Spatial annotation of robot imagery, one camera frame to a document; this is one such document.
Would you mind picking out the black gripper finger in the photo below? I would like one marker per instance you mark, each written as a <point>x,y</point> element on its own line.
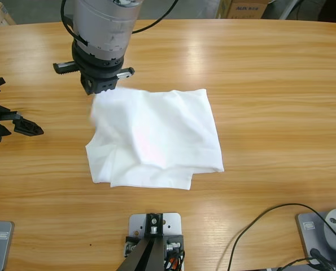
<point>88,86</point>
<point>28,128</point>
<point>107,85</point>

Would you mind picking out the white t-shirt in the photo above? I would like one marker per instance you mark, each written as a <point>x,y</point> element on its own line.
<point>156,135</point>

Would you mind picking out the cardboard box blue AUX print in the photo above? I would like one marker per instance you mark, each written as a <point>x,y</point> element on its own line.
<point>244,11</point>

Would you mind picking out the grey metal stand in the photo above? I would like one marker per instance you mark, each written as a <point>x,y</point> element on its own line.
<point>287,9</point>

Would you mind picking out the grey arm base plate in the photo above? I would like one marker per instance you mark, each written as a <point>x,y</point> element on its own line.
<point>1,248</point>
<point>309,234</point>

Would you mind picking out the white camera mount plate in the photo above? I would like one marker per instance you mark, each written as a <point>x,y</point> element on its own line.
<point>173,223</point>

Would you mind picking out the dark camera post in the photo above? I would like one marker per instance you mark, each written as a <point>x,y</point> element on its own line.
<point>145,254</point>

